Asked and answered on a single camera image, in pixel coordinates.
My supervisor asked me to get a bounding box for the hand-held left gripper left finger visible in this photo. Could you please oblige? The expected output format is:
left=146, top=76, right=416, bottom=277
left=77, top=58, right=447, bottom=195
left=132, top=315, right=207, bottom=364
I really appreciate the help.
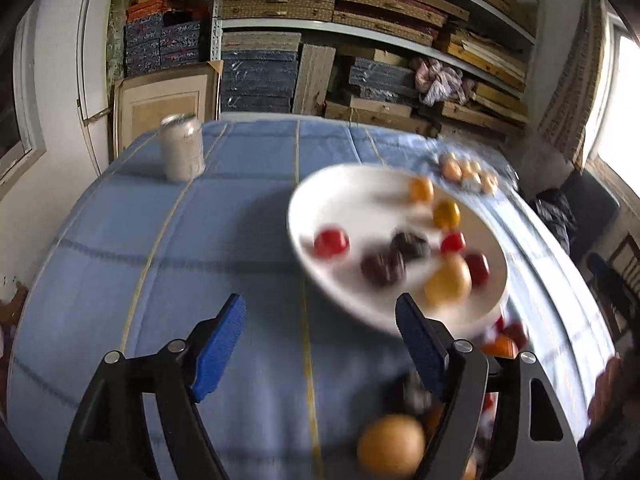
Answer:
left=57, top=293, right=247, bottom=480

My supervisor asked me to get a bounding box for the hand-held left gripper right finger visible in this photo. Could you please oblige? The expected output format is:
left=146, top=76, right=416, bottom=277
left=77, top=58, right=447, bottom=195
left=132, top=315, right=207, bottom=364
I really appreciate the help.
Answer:
left=395, top=293, right=586, bottom=480

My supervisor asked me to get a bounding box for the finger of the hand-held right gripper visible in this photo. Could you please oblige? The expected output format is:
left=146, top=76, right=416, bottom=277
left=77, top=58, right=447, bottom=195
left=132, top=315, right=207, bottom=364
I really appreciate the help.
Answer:
left=587, top=252, right=636, bottom=332

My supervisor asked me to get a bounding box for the large orange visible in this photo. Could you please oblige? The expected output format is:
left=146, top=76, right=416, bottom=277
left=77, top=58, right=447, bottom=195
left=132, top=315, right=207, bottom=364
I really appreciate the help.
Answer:
left=480, top=335, right=518, bottom=358

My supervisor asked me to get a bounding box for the large tan pear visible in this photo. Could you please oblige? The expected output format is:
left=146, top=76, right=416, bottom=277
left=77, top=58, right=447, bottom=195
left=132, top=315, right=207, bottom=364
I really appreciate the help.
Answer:
left=356, top=414, right=427, bottom=478

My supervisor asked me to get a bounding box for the dark purple plum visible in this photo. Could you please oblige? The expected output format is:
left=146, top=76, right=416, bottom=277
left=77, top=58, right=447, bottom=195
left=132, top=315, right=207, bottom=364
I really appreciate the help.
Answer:
left=390, top=231, right=432, bottom=263
left=361, top=251, right=406, bottom=288

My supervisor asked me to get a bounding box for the small red plum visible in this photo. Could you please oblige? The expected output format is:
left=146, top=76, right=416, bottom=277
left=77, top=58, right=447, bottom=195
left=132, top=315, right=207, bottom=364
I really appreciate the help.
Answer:
left=440, top=230, right=467, bottom=255

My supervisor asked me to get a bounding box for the green yellow tangerine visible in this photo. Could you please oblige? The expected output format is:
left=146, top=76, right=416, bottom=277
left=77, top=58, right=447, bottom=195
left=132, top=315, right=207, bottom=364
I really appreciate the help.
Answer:
left=432, top=200, right=462, bottom=230

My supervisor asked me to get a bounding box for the red tomato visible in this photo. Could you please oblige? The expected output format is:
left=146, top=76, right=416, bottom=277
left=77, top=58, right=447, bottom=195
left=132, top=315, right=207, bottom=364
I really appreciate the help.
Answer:
left=313, top=228, right=350, bottom=259

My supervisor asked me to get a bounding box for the orange tangerine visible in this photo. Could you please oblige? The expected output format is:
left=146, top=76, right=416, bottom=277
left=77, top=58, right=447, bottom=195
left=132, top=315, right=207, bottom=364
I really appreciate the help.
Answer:
left=409, top=176, right=435, bottom=204

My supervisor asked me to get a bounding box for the white plate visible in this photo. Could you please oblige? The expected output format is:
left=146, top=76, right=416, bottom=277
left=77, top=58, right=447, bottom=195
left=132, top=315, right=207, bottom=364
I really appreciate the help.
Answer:
left=287, top=162, right=510, bottom=337

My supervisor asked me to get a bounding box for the person's right hand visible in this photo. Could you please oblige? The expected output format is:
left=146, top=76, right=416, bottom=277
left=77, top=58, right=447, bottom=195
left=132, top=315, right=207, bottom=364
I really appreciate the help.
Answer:
left=588, top=354, right=626, bottom=429

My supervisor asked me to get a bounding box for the dark grey chair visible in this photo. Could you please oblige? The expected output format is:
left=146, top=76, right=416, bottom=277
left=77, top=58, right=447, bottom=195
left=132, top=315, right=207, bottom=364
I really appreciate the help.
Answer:
left=560, top=167, right=621, bottom=261

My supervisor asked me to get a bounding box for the black jacket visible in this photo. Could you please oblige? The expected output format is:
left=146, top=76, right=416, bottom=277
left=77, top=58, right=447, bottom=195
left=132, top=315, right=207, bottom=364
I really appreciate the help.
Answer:
left=530, top=190, right=581, bottom=256

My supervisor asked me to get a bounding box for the blue checked tablecloth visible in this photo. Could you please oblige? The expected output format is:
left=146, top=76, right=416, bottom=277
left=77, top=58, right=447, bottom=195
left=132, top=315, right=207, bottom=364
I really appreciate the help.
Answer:
left=7, top=119, right=618, bottom=480

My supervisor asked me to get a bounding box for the clear plastic clamshell box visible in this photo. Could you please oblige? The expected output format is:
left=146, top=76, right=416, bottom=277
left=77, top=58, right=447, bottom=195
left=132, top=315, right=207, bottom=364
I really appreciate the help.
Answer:
left=432, top=132, right=518, bottom=198

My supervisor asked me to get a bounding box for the bright window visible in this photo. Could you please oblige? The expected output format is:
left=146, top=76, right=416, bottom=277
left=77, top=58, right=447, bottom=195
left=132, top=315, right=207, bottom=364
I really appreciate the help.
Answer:
left=585, top=10, right=640, bottom=211

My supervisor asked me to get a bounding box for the cluster of pale peaches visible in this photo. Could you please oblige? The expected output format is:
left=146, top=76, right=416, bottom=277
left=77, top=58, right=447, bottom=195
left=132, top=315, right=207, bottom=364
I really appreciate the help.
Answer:
left=440, top=152, right=500, bottom=196

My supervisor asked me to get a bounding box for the beige curtain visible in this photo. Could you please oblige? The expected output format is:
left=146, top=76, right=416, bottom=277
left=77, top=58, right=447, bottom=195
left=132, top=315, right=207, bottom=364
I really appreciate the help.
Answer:
left=537, top=0, right=608, bottom=171

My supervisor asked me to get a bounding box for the pile of tan long boxes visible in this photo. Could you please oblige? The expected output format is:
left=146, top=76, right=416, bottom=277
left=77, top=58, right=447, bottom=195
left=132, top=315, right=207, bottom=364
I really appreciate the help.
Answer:
left=440, top=82, right=530, bottom=128

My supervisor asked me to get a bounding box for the silver drink can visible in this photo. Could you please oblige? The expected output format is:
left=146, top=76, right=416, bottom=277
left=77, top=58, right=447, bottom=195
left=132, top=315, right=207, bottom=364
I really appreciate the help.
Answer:
left=159, top=114, right=207, bottom=182

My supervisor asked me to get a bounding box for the pile of pale wooden boxes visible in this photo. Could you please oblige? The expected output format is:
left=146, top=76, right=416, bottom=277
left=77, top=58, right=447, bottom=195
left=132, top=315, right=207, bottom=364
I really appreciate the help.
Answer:
left=442, top=27, right=528, bottom=93

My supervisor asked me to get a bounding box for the pink plastic bag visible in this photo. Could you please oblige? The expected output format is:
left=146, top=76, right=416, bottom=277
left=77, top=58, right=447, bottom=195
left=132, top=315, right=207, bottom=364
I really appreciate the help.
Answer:
left=412, top=57, right=476, bottom=107

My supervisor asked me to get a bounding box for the stack of dark slate boxes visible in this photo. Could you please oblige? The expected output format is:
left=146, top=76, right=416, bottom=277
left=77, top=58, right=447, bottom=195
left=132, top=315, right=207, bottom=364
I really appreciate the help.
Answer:
left=220, top=50, right=301, bottom=113

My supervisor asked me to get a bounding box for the stack of dark grey boxes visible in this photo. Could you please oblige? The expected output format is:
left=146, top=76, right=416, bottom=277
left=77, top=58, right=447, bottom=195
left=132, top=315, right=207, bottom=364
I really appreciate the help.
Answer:
left=347, top=57, right=421, bottom=103

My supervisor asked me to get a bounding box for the upright tan woven box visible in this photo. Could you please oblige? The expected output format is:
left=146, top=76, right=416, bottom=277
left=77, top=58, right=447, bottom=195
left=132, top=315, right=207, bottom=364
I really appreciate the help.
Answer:
left=292, top=42, right=335, bottom=116

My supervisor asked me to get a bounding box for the sliding window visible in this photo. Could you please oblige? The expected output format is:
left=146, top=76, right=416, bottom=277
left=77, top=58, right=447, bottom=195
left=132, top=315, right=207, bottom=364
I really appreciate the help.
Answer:
left=0, top=10, right=48, bottom=201

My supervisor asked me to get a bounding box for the stack of blue patterned boxes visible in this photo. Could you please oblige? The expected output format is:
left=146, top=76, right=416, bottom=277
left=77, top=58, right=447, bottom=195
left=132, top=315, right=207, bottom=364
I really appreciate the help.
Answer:
left=124, top=2, right=211, bottom=78

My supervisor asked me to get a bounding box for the white leaning strip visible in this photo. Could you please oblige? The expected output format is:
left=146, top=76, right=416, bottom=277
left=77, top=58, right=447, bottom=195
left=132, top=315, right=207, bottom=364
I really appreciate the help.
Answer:
left=75, top=0, right=113, bottom=176

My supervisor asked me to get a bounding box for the white metal shelf rack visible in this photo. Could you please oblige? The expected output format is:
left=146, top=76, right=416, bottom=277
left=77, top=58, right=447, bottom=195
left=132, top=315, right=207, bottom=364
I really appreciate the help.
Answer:
left=210, top=0, right=543, bottom=136

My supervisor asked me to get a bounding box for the green patterned panel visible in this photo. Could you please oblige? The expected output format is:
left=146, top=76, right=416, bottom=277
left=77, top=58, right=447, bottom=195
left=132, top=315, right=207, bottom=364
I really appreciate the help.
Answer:
left=107, top=0, right=128, bottom=81

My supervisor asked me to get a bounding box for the pile of woven flat boxes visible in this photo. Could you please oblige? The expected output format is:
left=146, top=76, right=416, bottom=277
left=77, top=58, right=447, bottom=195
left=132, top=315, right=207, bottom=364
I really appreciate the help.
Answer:
left=332, top=0, right=471, bottom=46

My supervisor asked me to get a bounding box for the beige picture frame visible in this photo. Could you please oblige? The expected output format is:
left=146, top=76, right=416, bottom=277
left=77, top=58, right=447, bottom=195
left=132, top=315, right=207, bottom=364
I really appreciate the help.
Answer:
left=112, top=60, right=223, bottom=158

